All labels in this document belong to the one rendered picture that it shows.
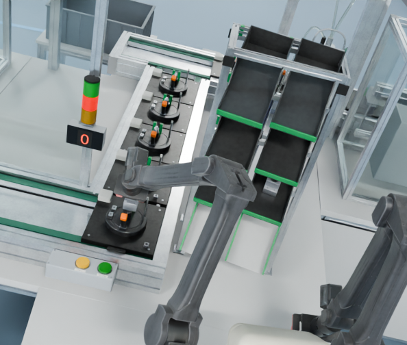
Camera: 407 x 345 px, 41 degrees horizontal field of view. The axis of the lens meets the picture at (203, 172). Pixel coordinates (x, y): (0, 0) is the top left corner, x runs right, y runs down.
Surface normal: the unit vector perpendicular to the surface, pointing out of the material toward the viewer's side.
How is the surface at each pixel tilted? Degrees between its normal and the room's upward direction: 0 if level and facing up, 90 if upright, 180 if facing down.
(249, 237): 45
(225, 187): 69
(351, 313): 90
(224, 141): 25
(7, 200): 0
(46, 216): 0
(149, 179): 65
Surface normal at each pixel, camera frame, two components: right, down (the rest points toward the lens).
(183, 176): -0.82, -0.21
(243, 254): -0.06, -0.17
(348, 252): -0.12, 0.58
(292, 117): 0.07, -0.48
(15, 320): 0.21, -0.77
